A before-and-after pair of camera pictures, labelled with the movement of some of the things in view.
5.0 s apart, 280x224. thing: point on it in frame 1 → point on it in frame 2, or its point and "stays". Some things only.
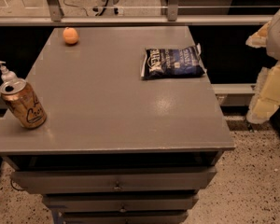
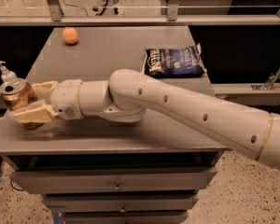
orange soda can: [23, 103] stays
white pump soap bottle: [7, 76] stays
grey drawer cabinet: [116, 148] stays
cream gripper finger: [259, 39] → [48, 84]
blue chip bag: [162, 63] stays
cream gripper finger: [273, 91] → [45, 113]
